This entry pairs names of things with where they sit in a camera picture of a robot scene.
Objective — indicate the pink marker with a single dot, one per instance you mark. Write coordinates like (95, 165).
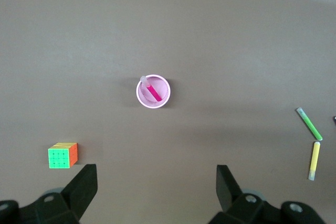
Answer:
(152, 91)

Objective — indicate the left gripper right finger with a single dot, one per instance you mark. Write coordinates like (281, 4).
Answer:
(241, 208)

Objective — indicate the green marker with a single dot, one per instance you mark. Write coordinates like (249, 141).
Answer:
(311, 125)

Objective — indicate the yellow marker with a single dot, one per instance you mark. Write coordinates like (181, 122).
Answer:
(314, 159)

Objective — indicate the pink mesh cup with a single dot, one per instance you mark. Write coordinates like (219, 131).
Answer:
(160, 85)

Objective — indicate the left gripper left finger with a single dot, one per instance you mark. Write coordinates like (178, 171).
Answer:
(65, 203)

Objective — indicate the colourful puzzle cube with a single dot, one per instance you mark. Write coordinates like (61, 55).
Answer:
(59, 158)

